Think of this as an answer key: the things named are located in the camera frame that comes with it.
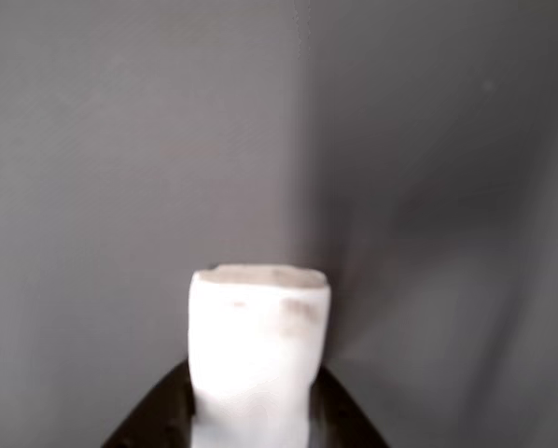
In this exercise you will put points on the grey desk mat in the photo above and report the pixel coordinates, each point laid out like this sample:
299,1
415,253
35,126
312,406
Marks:
120,140

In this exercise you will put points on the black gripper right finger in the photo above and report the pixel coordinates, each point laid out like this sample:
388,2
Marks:
339,420

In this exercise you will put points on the white eraser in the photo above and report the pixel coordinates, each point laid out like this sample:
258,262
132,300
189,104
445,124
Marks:
255,350

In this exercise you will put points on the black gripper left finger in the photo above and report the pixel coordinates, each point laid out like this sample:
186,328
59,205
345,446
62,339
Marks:
162,420

